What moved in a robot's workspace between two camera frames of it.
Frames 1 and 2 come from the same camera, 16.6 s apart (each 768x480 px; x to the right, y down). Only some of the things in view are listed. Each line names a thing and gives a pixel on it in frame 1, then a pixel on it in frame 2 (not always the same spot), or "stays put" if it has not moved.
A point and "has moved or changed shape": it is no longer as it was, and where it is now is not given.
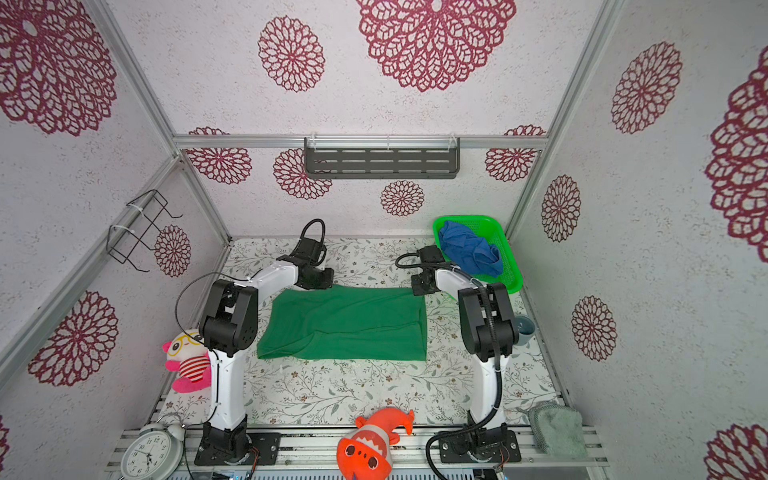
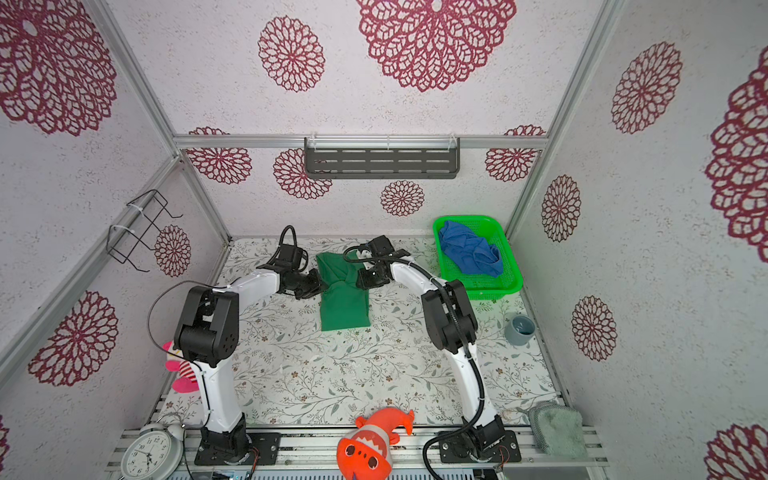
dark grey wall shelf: (382, 158) stays put
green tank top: (344, 323) has moved or changed shape
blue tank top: (469, 252) stays put
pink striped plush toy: (188, 356) stays put
